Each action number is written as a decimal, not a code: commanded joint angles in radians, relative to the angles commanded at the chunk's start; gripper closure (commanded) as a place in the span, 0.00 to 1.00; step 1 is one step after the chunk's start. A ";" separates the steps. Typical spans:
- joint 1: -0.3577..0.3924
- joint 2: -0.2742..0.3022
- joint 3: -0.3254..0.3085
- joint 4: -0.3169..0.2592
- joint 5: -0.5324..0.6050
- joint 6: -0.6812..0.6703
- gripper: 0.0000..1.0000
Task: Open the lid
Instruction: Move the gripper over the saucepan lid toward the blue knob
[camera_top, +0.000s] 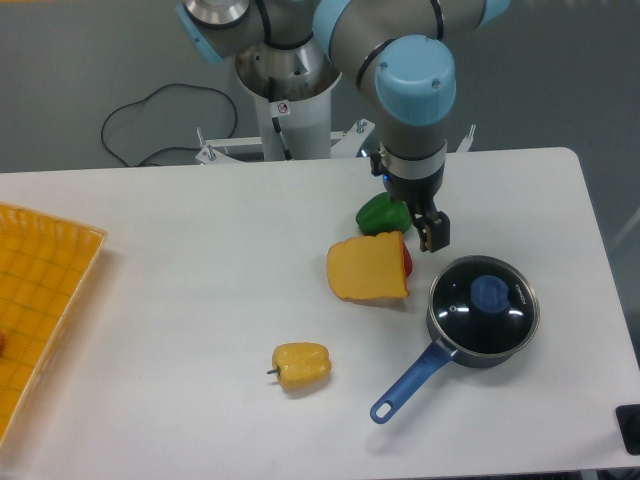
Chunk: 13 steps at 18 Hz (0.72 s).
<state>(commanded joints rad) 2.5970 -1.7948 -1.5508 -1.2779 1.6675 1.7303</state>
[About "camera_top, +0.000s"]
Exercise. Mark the yellow toy bread slice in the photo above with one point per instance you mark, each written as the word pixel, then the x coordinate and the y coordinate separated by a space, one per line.
pixel 368 268

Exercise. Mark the black corner device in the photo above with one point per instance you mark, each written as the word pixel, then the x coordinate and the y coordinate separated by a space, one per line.
pixel 628 420

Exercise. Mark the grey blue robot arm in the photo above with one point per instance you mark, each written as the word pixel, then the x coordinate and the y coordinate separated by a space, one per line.
pixel 221 29

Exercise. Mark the glass lid blue knob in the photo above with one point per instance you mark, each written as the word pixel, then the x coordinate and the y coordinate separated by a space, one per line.
pixel 483 306

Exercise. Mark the yellow plastic basket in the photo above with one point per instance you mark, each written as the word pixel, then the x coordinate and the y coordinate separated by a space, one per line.
pixel 45 260

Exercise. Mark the blue handled saucepan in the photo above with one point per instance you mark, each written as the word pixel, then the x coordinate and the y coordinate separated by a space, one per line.
pixel 436 355

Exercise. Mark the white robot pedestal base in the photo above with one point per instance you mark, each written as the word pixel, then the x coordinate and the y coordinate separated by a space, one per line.
pixel 409 81

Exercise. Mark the red toy pepper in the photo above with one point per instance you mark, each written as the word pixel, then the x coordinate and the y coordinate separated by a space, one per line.
pixel 407 261

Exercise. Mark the yellow toy bell pepper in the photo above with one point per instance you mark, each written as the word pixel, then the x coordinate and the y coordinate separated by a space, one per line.
pixel 300 364

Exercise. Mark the green toy bell pepper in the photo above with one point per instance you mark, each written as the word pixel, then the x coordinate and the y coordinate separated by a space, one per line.
pixel 383 214

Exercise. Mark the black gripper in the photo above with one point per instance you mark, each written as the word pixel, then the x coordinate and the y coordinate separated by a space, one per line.
pixel 416 182

